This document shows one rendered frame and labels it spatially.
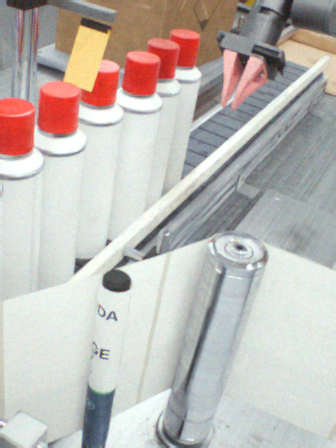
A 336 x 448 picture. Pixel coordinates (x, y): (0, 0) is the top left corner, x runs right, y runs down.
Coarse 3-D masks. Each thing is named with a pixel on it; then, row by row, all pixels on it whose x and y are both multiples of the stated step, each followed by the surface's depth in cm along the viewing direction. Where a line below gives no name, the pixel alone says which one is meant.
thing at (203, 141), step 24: (288, 72) 122; (264, 96) 109; (216, 120) 97; (240, 120) 98; (192, 144) 89; (216, 144) 90; (192, 168) 83; (168, 216) 73; (144, 240) 68; (120, 264) 64
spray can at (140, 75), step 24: (144, 72) 56; (120, 96) 58; (144, 96) 58; (144, 120) 58; (120, 144) 60; (144, 144) 60; (120, 168) 61; (144, 168) 62; (120, 192) 63; (144, 192) 64; (120, 216) 64
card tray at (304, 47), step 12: (300, 36) 156; (312, 36) 155; (324, 36) 153; (288, 48) 151; (300, 48) 153; (312, 48) 155; (324, 48) 155; (300, 60) 145; (312, 60) 146; (324, 72) 140
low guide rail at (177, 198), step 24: (312, 72) 114; (288, 96) 102; (264, 120) 93; (240, 144) 86; (216, 168) 80; (168, 192) 70; (192, 192) 75; (144, 216) 66; (120, 240) 62; (96, 264) 58
